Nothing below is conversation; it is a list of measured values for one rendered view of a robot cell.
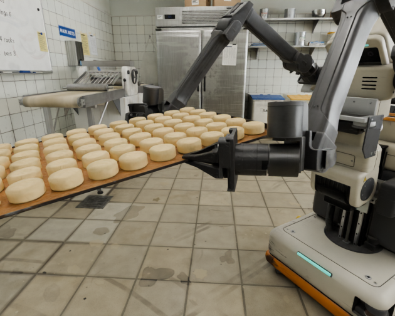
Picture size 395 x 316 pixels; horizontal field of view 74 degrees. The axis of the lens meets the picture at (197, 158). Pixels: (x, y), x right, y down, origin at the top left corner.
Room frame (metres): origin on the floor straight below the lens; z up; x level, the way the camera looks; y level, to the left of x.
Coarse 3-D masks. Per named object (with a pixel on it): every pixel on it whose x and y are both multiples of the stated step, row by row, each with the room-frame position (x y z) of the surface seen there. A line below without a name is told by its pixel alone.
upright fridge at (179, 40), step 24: (168, 24) 4.35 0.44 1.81; (192, 24) 4.32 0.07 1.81; (168, 48) 4.30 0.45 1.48; (192, 48) 4.27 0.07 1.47; (240, 48) 4.22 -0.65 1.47; (168, 72) 4.30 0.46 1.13; (216, 72) 4.25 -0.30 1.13; (240, 72) 4.22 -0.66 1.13; (168, 96) 4.30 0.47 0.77; (192, 96) 4.27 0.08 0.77; (216, 96) 4.25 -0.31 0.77; (240, 96) 4.22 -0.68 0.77
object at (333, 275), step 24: (312, 216) 1.41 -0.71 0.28; (288, 240) 1.19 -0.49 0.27; (312, 240) 1.17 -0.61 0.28; (336, 240) 1.18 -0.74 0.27; (288, 264) 1.15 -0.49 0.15; (312, 264) 1.03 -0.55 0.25; (336, 264) 0.99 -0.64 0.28; (360, 264) 0.99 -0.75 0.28; (384, 264) 0.99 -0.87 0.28; (312, 288) 1.02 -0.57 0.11; (336, 288) 0.93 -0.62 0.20; (360, 288) 0.86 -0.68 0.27; (384, 288) 0.85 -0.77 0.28; (336, 312) 0.90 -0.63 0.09; (360, 312) 0.84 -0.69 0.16; (384, 312) 0.79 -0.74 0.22
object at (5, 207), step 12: (264, 132) 0.58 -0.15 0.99; (180, 156) 0.47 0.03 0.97; (84, 168) 0.45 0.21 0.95; (120, 168) 0.44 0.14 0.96; (144, 168) 0.43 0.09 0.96; (84, 180) 0.40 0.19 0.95; (108, 180) 0.39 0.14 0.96; (0, 192) 0.38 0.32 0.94; (48, 192) 0.36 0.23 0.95; (60, 192) 0.36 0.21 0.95; (72, 192) 0.36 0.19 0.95; (0, 204) 0.34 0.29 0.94; (12, 204) 0.34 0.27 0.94; (24, 204) 0.33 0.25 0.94
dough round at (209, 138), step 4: (208, 132) 0.55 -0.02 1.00; (212, 132) 0.55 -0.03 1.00; (216, 132) 0.54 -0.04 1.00; (220, 132) 0.54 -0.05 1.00; (200, 136) 0.53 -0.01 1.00; (204, 136) 0.52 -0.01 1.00; (208, 136) 0.52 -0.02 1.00; (212, 136) 0.52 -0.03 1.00; (216, 136) 0.52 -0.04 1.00; (220, 136) 0.52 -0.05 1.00; (204, 140) 0.52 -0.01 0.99; (208, 140) 0.51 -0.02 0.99; (212, 140) 0.51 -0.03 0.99; (216, 140) 0.51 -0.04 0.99; (204, 144) 0.52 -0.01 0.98; (208, 144) 0.51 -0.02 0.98
